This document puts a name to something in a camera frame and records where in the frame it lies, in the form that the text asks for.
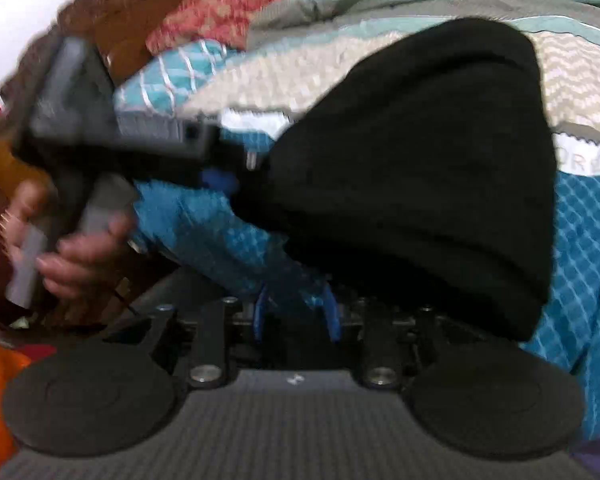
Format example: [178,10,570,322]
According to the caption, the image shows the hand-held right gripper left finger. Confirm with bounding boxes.
[102,280,272,390]

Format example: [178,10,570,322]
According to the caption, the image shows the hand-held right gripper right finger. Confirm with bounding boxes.
[322,280,446,390]

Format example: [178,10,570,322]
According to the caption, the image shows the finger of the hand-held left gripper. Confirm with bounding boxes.
[200,147,262,196]

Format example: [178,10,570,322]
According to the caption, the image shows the black pants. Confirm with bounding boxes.
[230,17,556,343]

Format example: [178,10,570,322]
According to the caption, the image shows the person's left hand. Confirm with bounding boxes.
[5,180,137,302]

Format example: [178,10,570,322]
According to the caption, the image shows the teal lattice pattern pillow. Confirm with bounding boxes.
[112,40,246,116]

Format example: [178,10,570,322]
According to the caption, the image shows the carved wooden headboard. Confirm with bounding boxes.
[0,0,221,106]

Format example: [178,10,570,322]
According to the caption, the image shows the red floral patchwork quilt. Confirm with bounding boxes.
[145,0,556,56]

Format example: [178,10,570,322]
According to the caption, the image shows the teal grey patterned bedspread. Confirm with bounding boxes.
[115,0,600,441]

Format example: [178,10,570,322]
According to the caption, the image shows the orange cloth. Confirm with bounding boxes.
[0,330,33,473]

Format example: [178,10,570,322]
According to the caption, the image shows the black cable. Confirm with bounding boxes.
[107,285,143,318]

